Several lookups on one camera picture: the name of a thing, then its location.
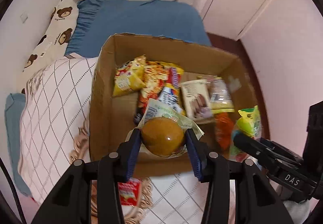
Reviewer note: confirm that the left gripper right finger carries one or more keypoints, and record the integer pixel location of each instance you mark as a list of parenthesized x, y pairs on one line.
[(255, 199)]

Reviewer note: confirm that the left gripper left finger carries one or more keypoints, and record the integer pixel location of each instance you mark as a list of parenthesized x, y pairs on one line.
[(69, 201)]

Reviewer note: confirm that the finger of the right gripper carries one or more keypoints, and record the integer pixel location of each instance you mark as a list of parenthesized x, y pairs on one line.
[(261, 149)]

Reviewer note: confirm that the green candy bag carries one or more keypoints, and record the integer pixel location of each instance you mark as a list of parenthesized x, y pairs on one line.
[(250, 124)]

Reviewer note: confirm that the orange snack packet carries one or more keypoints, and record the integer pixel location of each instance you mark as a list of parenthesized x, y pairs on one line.
[(223, 129)]

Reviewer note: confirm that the clear bread packet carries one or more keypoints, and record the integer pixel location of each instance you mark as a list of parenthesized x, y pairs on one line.
[(220, 99)]

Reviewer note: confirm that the white chocolate stick packet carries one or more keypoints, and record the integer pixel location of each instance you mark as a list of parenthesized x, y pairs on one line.
[(196, 100)]

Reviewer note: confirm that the round brown cake packet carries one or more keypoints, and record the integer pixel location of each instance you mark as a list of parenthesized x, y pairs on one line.
[(163, 132)]

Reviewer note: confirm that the yellow instant noodle packet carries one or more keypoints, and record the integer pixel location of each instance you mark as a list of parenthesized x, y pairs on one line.
[(162, 82)]

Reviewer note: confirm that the yellow panda snack bag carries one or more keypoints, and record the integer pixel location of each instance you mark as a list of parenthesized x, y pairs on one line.
[(129, 77)]

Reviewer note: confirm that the red green snack packet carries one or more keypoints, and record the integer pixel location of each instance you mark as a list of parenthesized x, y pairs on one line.
[(129, 192)]

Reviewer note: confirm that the white patterned blanket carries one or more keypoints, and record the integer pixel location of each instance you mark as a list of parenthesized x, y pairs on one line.
[(54, 131)]

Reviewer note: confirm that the cardboard milk box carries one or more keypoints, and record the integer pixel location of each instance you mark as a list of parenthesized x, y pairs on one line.
[(111, 119)]

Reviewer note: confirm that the bear print pillow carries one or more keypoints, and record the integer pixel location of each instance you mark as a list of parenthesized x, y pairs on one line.
[(53, 44)]

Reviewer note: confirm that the blue bed sheet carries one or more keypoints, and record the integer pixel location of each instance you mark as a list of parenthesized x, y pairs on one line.
[(96, 22)]

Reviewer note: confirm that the wall socket plate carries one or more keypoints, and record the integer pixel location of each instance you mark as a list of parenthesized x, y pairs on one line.
[(23, 17)]

